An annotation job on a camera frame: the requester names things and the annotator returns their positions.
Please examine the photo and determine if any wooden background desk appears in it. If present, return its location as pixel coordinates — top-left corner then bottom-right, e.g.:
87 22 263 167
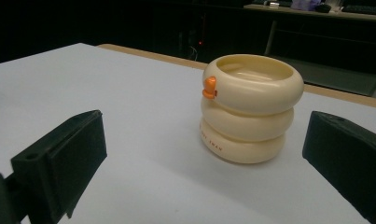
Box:
243 3 376 58

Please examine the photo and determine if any purple crumpled object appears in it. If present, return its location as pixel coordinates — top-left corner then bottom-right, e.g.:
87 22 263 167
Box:
290 0 322 12

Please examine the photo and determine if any black rounded object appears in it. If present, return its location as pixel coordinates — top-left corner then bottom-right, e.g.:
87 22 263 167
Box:
314 3 333 14

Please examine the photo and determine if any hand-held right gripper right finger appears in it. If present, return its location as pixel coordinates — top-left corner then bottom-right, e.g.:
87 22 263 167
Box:
301 110 376 224

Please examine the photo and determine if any cream duck-shaped pen holder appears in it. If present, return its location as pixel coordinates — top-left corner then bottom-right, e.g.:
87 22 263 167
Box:
199 53 305 165

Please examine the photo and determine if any black keyboard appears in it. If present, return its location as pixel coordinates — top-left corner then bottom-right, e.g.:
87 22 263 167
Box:
341 4 376 16

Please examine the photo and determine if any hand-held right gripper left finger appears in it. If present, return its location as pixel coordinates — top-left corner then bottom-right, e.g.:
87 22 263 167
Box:
10 109 108 224

